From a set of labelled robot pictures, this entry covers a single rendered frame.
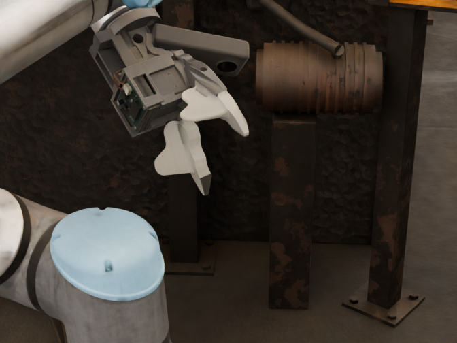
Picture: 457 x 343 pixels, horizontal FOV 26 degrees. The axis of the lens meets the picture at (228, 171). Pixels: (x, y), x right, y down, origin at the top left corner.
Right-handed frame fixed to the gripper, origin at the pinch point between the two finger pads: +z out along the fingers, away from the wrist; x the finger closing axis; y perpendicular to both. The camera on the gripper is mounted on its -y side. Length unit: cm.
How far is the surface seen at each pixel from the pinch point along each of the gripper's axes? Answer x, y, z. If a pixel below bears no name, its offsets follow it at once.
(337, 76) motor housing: -40, -49, -19
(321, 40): -37, -48, -25
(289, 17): -41, -47, -33
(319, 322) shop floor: -78, -41, 13
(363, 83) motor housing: -40, -52, -16
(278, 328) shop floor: -79, -34, 10
